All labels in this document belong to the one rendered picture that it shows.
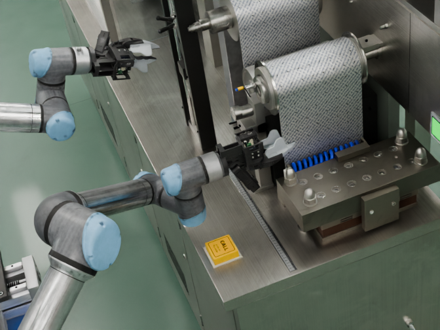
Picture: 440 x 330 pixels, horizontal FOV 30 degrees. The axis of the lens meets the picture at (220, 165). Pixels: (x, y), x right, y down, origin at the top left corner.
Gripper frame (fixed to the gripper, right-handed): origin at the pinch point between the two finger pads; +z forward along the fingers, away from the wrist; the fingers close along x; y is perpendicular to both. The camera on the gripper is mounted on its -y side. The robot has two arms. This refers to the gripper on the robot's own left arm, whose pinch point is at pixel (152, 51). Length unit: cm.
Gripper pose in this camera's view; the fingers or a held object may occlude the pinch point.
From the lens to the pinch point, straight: 236.0
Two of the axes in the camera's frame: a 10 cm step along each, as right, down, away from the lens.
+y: 4.0, 7.0, -5.9
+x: 2.5, -7.1, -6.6
